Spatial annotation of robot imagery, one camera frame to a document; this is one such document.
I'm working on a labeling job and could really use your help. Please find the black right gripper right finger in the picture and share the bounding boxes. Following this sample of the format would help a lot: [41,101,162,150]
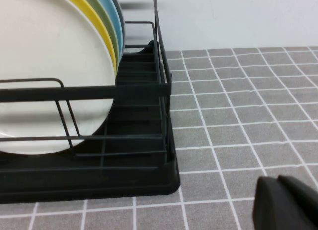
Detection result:
[278,174,318,230]

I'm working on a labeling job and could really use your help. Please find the cream plate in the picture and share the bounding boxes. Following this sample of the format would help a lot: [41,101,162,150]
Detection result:
[0,0,117,156]

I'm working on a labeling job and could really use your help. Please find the yellow plate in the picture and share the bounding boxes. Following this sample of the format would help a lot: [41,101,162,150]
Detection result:
[58,0,117,74]

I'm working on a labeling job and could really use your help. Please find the black wire dish rack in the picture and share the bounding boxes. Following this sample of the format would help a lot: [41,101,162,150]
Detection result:
[0,0,172,166]

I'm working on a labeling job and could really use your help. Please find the grey plate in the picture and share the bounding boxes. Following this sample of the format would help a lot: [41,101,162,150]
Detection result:
[108,0,126,46]

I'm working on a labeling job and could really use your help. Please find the black plastic drip tray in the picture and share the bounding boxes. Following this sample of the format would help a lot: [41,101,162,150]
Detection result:
[0,40,181,205]

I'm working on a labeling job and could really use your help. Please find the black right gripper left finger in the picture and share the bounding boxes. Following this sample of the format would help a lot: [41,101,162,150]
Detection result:
[252,176,314,230]

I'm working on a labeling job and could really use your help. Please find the grey checked tablecloth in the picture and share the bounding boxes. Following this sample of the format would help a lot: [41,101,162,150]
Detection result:
[0,46,318,230]

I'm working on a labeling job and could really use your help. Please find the blue plate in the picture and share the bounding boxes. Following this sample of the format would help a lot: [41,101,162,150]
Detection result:
[90,0,124,57]

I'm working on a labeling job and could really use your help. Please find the green plate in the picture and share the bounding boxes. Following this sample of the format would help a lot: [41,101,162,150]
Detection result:
[77,0,121,64]

